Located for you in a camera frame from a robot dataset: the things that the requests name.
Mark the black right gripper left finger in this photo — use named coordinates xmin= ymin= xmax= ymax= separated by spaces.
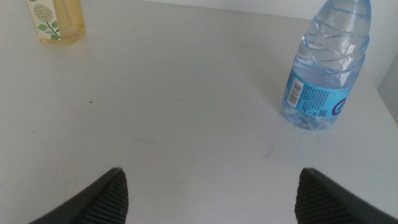
xmin=29 ymin=167 xmax=129 ymax=224

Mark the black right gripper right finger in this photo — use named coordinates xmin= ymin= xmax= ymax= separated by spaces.
xmin=294 ymin=167 xmax=398 ymax=224

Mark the blue label water bottle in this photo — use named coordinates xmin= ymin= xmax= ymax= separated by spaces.
xmin=281 ymin=0 xmax=372 ymax=131

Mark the yellow tea bottle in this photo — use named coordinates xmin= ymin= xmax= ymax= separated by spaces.
xmin=26 ymin=0 xmax=86 ymax=46

